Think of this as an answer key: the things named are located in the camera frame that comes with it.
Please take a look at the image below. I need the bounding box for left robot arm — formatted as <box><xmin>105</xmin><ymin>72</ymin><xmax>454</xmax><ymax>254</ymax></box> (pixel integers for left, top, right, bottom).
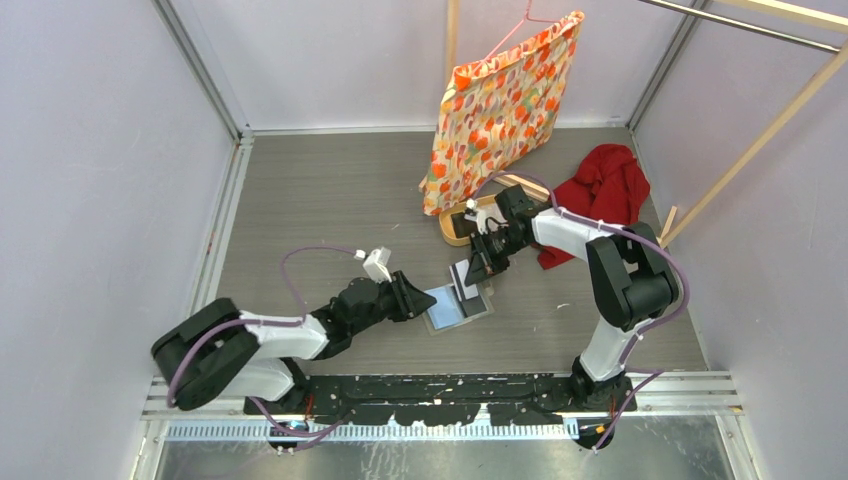
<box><xmin>151</xmin><ymin>271</ymin><xmax>438</xmax><ymax>414</ymax></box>

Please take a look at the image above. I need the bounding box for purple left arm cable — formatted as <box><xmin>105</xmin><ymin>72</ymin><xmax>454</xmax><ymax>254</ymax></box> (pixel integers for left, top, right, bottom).
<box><xmin>165</xmin><ymin>245</ymin><xmax>369</xmax><ymax>452</ymax></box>

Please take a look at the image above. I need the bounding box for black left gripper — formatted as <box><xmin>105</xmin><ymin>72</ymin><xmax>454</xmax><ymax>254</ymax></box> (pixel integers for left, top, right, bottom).
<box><xmin>350</xmin><ymin>270</ymin><xmax>435</xmax><ymax>336</ymax></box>

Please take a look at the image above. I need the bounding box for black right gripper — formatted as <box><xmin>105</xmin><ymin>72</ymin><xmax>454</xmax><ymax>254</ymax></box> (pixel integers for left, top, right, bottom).
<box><xmin>466</xmin><ymin>227</ymin><xmax>530</xmax><ymax>287</ymax></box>

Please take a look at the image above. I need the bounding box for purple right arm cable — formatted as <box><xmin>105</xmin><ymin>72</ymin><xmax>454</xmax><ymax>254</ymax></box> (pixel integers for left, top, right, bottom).
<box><xmin>468</xmin><ymin>172</ymin><xmax>692</xmax><ymax>452</ymax></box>

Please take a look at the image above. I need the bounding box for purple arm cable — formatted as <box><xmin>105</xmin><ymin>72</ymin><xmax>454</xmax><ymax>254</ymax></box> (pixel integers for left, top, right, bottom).
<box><xmin>165</xmin><ymin>245</ymin><xmax>369</xmax><ymax>452</ymax></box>
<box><xmin>468</xmin><ymin>172</ymin><xmax>692</xmax><ymax>452</ymax></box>

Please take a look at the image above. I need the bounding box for metal rod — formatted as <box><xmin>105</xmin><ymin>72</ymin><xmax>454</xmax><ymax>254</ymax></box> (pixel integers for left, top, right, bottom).
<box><xmin>640</xmin><ymin>0</ymin><xmax>840</xmax><ymax>54</ymax></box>

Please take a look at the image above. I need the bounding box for red cloth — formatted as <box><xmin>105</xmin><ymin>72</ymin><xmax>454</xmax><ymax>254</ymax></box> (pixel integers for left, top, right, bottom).
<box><xmin>536</xmin><ymin>143</ymin><xmax>652</xmax><ymax>271</ymax></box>

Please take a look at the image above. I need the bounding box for floral fabric bag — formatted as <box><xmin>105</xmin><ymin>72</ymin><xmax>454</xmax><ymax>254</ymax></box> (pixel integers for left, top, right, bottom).
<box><xmin>421</xmin><ymin>11</ymin><xmax>585</xmax><ymax>216</ymax></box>

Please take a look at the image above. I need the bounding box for wooden rack frame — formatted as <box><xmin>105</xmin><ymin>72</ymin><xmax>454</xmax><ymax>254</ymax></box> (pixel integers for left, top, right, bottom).
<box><xmin>445</xmin><ymin>0</ymin><xmax>848</xmax><ymax>256</ymax></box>

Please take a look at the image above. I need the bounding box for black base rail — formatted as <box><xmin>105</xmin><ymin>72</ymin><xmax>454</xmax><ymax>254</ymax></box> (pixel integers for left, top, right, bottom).
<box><xmin>264</xmin><ymin>373</ymin><xmax>633</xmax><ymax>427</ymax></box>

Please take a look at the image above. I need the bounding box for black card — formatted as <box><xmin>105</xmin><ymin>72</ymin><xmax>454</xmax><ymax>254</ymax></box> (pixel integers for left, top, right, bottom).
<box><xmin>460</xmin><ymin>296</ymin><xmax>490</xmax><ymax>319</ymax></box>
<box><xmin>450</xmin><ymin>210</ymin><xmax>477</xmax><ymax>238</ymax></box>

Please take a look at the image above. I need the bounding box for pink wire hanger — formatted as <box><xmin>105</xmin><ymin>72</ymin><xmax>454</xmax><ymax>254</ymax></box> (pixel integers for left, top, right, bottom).
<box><xmin>484</xmin><ymin>0</ymin><xmax>562</xmax><ymax>60</ymax></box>

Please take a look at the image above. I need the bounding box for white magnetic stripe card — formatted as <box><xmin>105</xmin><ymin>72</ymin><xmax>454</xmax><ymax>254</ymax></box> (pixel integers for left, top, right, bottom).
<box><xmin>449</xmin><ymin>259</ymin><xmax>480</xmax><ymax>302</ymax></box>

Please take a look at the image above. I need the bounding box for taupe leather card holder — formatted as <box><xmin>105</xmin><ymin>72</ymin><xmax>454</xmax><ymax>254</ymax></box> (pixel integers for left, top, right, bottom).
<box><xmin>422</xmin><ymin>282</ymin><xmax>494</xmax><ymax>335</ymax></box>

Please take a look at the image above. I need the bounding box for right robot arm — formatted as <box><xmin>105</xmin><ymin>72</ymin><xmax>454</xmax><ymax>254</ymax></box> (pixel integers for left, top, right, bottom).
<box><xmin>458</xmin><ymin>186</ymin><xmax>680</xmax><ymax>411</ymax></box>

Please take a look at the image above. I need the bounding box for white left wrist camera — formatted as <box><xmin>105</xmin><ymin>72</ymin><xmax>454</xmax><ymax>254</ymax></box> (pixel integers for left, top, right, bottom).
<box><xmin>354</xmin><ymin>246</ymin><xmax>392</xmax><ymax>283</ymax></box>

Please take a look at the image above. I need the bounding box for tan oval tray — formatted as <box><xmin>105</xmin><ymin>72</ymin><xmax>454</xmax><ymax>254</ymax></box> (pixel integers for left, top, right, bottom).
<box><xmin>438</xmin><ymin>195</ymin><xmax>505</xmax><ymax>247</ymax></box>

